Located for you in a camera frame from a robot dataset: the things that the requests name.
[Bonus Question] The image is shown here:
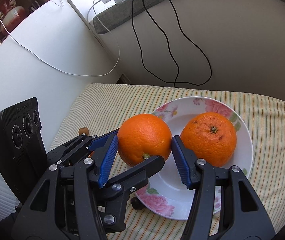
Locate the red ceramic vase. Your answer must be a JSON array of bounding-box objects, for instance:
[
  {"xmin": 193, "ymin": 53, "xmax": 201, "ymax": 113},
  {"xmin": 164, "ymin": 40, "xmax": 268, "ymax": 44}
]
[{"xmin": 0, "ymin": 0, "xmax": 27, "ymax": 34}]

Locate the white floral bowl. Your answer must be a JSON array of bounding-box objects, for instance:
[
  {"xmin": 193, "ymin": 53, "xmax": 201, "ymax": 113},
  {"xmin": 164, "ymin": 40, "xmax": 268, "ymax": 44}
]
[{"xmin": 135, "ymin": 97, "xmax": 254, "ymax": 221}]

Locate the dark round object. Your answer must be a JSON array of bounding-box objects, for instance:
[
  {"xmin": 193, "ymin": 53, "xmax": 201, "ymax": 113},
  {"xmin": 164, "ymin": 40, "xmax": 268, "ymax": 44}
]
[{"xmin": 131, "ymin": 196, "xmax": 145, "ymax": 210}]

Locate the striped bed cloth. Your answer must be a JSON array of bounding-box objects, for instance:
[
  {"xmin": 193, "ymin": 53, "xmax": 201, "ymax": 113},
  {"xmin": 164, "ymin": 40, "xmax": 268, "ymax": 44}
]
[{"xmin": 48, "ymin": 83, "xmax": 285, "ymax": 240}]

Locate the grey windowsill mat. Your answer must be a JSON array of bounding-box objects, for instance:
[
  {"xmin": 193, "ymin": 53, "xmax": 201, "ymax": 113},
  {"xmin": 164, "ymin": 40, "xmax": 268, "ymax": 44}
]
[{"xmin": 93, "ymin": 0, "xmax": 285, "ymax": 35}]

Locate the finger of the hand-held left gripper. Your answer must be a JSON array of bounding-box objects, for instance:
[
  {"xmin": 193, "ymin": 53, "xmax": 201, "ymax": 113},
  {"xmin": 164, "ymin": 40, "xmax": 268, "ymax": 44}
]
[
  {"xmin": 47, "ymin": 129, "xmax": 120, "ymax": 168},
  {"xmin": 90, "ymin": 156, "xmax": 165, "ymax": 232}
]

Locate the white cable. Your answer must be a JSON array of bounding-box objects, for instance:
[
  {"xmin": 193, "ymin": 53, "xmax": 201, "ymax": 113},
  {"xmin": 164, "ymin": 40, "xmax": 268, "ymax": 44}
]
[{"xmin": 0, "ymin": 0, "xmax": 120, "ymax": 77}]

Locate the white cabinet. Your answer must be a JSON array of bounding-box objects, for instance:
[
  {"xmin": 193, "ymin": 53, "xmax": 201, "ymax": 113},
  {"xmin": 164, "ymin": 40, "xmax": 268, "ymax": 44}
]
[{"xmin": 0, "ymin": 0, "xmax": 122, "ymax": 205}]

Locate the smooth orange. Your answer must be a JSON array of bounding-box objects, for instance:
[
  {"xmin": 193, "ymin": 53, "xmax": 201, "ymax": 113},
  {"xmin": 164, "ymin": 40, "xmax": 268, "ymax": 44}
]
[{"xmin": 118, "ymin": 114, "xmax": 172, "ymax": 167}]

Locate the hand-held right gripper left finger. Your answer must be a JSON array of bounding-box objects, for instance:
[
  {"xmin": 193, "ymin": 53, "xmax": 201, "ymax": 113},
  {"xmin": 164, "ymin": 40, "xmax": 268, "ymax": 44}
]
[{"xmin": 11, "ymin": 135, "xmax": 120, "ymax": 240}]

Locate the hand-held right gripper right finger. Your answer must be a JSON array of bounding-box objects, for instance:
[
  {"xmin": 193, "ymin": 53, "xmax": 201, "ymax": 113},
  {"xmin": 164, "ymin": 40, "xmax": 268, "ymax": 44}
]
[{"xmin": 171, "ymin": 135, "xmax": 276, "ymax": 240}]

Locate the dark-spotted orange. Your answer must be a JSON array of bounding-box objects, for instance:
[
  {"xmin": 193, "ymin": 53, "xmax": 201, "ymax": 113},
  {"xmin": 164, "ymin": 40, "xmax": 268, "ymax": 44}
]
[{"xmin": 180, "ymin": 112, "xmax": 237, "ymax": 167}]

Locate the looped black cable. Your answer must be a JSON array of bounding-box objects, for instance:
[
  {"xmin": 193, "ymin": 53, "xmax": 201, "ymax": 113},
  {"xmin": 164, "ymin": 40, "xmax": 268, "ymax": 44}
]
[{"xmin": 142, "ymin": 0, "xmax": 212, "ymax": 87}]

